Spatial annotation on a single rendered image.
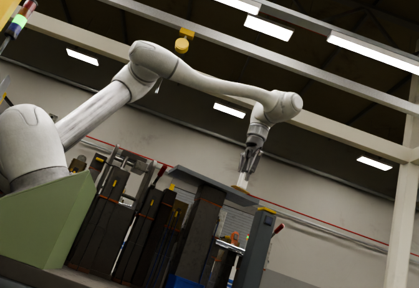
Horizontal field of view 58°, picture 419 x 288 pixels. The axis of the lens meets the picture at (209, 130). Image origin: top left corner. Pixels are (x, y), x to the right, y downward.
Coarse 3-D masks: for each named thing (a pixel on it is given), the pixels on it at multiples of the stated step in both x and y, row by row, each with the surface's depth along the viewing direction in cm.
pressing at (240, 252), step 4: (124, 204) 167; (128, 204) 166; (136, 212) 178; (216, 240) 175; (220, 244) 186; (224, 244) 175; (228, 244) 176; (220, 248) 194; (224, 248) 193; (228, 248) 188; (232, 248) 176; (236, 248) 177; (240, 252) 189; (268, 260) 182
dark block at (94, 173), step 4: (96, 156) 149; (100, 156) 150; (104, 156) 151; (92, 160) 149; (96, 160) 149; (92, 164) 148; (96, 164) 149; (100, 164) 149; (104, 164) 150; (92, 168) 148; (96, 168) 148; (100, 168) 149; (92, 172) 148; (96, 172) 148; (92, 176) 147; (96, 176) 148
